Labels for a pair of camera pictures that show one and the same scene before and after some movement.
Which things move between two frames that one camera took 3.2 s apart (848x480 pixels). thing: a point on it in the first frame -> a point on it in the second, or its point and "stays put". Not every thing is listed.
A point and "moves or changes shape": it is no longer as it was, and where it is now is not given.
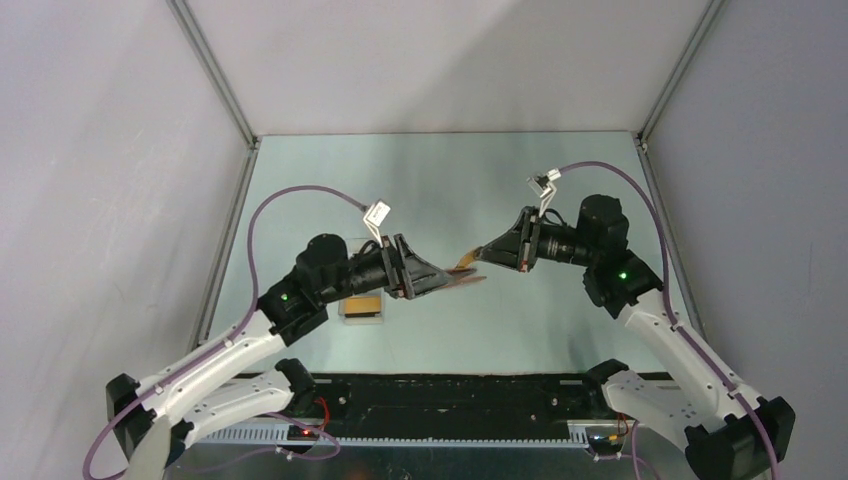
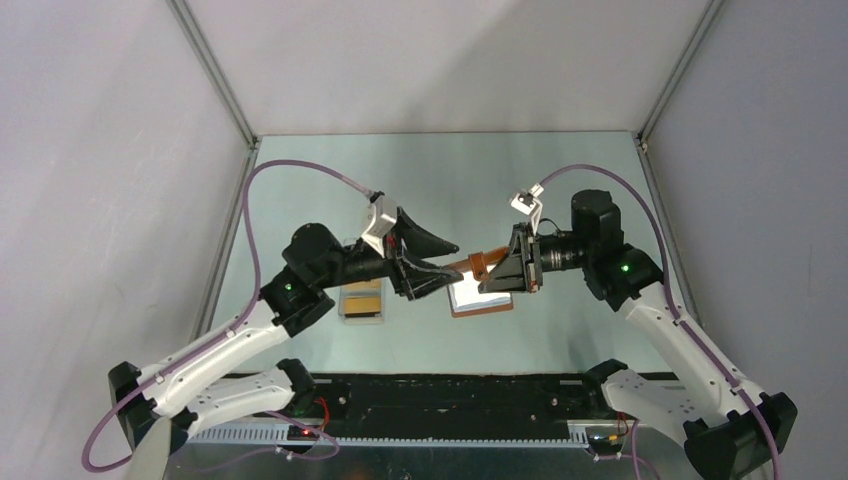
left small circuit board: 297,433 stays put
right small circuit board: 599,442 stays put
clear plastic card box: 361,309 stays put
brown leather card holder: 460,274 moves or changes shape
